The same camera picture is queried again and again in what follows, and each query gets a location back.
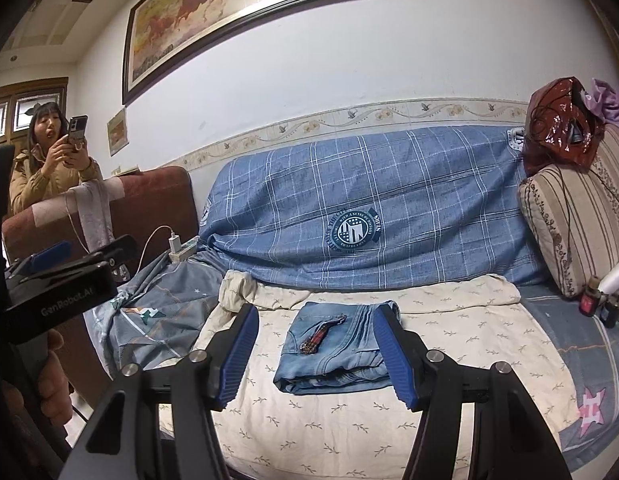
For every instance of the blue-grey sheet with pink star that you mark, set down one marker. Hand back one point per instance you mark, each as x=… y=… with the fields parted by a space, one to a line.
x=579 y=350

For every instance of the small framed picture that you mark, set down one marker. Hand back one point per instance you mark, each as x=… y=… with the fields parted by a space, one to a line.
x=117 y=131

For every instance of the pale lavender cloth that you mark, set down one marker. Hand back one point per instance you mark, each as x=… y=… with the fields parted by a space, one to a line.
x=94 y=215

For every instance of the cream leaf-print sheet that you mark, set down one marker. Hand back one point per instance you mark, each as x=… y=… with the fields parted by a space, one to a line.
x=339 y=420

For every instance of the striped beige cushion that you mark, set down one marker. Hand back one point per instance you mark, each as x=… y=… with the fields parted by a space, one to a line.
x=564 y=210

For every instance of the purple cloth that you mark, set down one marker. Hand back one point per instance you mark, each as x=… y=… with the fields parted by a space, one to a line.
x=609 y=100

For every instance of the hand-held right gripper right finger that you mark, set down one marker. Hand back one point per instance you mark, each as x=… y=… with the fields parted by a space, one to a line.
x=397 y=360

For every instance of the small dark bottle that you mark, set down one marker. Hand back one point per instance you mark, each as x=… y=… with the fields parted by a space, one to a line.
x=609 y=312

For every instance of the blue denim pants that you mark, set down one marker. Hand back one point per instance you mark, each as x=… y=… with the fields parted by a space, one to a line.
x=329 y=355

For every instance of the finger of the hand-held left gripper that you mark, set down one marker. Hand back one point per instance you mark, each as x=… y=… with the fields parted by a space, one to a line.
x=49 y=256
x=119 y=247

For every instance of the brown armchair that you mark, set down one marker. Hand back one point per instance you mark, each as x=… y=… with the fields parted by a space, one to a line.
x=149 y=200

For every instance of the small red bottle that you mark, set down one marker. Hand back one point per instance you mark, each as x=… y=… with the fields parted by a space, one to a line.
x=588 y=302

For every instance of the person's left hand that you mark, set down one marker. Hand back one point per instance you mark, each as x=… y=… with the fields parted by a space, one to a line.
x=56 y=380

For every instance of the white power strip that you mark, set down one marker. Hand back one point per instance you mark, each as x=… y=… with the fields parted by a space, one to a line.
x=187 y=251

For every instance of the large framed horse painting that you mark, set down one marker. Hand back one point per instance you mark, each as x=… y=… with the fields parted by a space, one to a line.
x=239 y=5

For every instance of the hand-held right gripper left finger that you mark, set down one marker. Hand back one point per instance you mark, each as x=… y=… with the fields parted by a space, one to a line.
x=237 y=355

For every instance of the red-brown plastic bag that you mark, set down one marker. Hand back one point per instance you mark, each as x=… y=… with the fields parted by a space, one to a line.
x=554 y=125

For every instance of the grey star-print quilt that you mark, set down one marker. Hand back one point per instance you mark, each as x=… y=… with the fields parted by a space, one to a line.
x=159 y=300

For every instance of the wooden window frame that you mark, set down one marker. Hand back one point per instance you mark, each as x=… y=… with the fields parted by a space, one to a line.
x=29 y=85

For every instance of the white charger plug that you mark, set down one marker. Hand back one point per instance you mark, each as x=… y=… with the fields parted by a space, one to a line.
x=175 y=241

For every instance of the blue plaid sofa cover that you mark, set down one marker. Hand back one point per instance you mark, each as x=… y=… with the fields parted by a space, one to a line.
x=289 y=200

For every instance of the white tube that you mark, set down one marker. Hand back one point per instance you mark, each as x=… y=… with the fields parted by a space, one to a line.
x=617 y=275

